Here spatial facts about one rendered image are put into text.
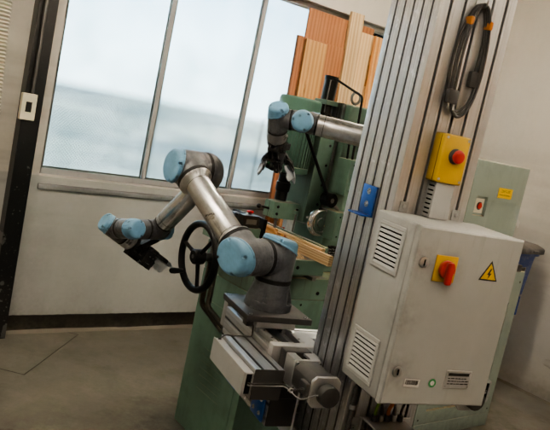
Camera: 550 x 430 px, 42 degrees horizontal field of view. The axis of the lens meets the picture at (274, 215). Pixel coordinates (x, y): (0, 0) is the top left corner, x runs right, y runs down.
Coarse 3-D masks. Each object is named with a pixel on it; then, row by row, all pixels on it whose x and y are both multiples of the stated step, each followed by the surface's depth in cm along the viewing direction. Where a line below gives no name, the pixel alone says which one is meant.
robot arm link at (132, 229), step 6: (114, 222) 265; (120, 222) 262; (126, 222) 260; (132, 222) 258; (138, 222) 260; (144, 222) 265; (114, 228) 264; (120, 228) 261; (126, 228) 258; (132, 228) 258; (138, 228) 260; (144, 228) 262; (150, 228) 266; (114, 234) 265; (120, 234) 262; (126, 234) 259; (132, 234) 258; (138, 234) 260; (144, 234) 264; (150, 234) 266
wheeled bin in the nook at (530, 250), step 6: (528, 246) 438; (534, 246) 443; (522, 252) 428; (528, 252) 433; (534, 252) 437; (540, 252) 441; (522, 258) 438; (528, 258) 443; (534, 258) 449; (522, 264) 442; (528, 264) 447; (522, 270) 444; (528, 270) 449; (522, 288) 451; (516, 306) 452; (516, 312) 453
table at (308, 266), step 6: (204, 234) 315; (210, 240) 292; (306, 258) 279; (300, 264) 273; (306, 264) 275; (312, 264) 277; (318, 264) 279; (294, 270) 272; (300, 270) 274; (306, 270) 276; (312, 270) 278; (318, 270) 279
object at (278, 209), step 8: (272, 200) 296; (280, 200) 300; (288, 200) 307; (264, 208) 300; (272, 208) 295; (280, 208) 297; (288, 208) 299; (272, 216) 295; (280, 216) 298; (288, 216) 300
